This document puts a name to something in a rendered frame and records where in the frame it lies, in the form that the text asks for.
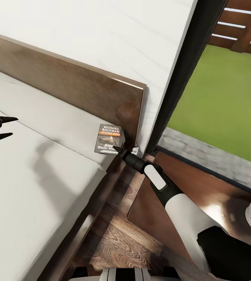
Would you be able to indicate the nightstand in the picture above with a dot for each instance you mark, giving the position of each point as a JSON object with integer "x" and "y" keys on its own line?
{"x": 220, "y": 200}

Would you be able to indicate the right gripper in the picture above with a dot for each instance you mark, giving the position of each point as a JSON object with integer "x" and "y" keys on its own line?
{"x": 127, "y": 156}

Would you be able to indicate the bed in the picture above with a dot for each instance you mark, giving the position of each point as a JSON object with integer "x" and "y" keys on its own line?
{"x": 52, "y": 183}

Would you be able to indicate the fixed window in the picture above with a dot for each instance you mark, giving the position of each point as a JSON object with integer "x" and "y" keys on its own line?
{"x": 205, "y": 117}

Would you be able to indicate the hardback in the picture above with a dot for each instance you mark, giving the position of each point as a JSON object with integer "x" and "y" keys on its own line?
{"x": 108, "y": 136}

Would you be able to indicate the robot trunk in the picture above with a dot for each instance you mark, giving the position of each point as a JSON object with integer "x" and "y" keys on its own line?
{"x": 125, "y": 274}

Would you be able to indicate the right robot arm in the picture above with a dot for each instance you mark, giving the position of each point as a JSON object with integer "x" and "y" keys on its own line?
{"x": 209, "y": 245}

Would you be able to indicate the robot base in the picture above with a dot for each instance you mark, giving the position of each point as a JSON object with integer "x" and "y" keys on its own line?
{"x": 81, "y": 274}

